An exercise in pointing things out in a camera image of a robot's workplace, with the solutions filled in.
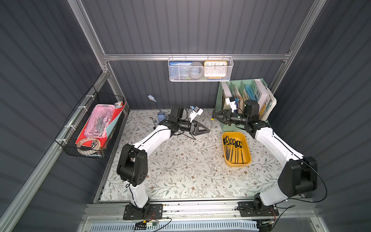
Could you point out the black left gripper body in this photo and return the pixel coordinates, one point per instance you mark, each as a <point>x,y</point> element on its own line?
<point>192,127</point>

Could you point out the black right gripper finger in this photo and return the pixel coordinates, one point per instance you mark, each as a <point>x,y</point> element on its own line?
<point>224,120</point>
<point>222,113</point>

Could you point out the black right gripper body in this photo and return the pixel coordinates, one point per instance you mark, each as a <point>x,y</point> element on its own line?
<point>228,117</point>

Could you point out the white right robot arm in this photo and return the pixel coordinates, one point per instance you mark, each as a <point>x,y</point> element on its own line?
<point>299,174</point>

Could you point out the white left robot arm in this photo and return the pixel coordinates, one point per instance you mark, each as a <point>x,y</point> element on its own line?
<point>132,166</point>

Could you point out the yellow plastic storage tray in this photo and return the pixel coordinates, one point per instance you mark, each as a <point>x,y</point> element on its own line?
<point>236,150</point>

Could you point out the blue box in mesh basket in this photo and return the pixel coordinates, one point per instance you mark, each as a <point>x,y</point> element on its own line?
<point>178,70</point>

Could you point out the pink plastic tool case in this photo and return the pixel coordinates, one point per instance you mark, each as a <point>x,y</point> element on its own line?
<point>98,121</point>

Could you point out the white book in organizer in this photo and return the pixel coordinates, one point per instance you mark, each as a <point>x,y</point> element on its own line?
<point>265,98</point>

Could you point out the yellow white clock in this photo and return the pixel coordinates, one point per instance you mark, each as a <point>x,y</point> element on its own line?
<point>215,69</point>

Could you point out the grey tape roll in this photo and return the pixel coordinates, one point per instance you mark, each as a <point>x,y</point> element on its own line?
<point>195,70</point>

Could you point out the red folder in basket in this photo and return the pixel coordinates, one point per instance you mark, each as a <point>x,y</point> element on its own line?
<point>83,142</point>

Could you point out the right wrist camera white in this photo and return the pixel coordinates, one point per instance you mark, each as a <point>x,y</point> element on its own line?
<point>231,102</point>

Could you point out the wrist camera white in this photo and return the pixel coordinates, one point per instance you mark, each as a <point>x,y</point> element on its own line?
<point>196,111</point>
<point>231,102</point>

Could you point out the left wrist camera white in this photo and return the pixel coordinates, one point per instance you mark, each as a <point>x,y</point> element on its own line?
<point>196,111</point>

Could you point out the white mesh wall basket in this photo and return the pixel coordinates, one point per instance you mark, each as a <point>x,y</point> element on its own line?
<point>202,59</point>

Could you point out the black wire wall basket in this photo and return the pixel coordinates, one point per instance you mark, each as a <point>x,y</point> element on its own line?
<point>72,129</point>

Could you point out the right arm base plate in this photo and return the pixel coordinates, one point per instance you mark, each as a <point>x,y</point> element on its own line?
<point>251,209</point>

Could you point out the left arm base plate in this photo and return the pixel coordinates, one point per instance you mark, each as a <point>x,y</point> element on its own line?
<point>150,211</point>

